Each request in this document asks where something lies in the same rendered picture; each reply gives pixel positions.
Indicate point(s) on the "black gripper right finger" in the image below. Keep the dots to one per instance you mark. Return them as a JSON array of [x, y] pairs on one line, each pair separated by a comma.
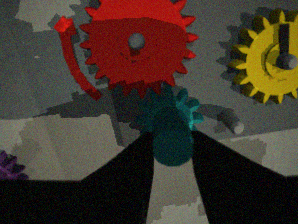
[[236, 190]]

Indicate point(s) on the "yellow gear with black stripe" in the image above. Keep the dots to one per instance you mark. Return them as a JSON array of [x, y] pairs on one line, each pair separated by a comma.
[[258, 55]]

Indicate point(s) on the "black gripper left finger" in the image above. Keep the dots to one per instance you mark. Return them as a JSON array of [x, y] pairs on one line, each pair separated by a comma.
[[116, 193]]

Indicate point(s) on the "red gear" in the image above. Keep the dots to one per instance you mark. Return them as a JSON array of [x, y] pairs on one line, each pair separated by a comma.
[[163, 28]]

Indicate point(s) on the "red curved arrow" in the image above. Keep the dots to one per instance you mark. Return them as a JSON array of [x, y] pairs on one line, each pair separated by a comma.
[[65, 28]]

